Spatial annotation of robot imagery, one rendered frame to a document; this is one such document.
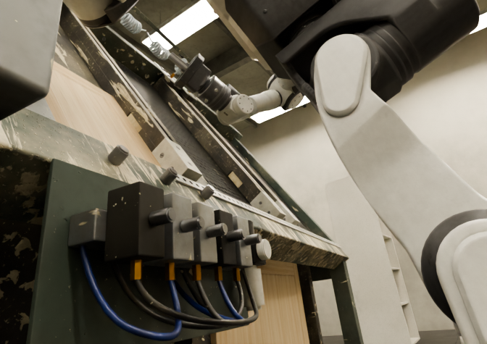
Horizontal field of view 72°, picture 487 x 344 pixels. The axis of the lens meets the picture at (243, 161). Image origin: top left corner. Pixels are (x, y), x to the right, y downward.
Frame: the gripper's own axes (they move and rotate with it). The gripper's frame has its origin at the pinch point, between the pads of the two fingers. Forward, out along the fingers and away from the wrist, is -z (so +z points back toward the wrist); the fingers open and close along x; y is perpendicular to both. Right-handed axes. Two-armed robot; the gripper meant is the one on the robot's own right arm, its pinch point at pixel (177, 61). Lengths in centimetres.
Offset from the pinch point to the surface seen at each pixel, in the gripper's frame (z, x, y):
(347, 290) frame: 153, -25, -39
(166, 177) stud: 8.6, -29.4, 37.0
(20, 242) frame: -5, -54, 31
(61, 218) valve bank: -4, -40, 56
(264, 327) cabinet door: 90, -57, -9
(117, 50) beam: -19, 6, -80
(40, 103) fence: -16, -31, 37
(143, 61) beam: -7, 11, -86
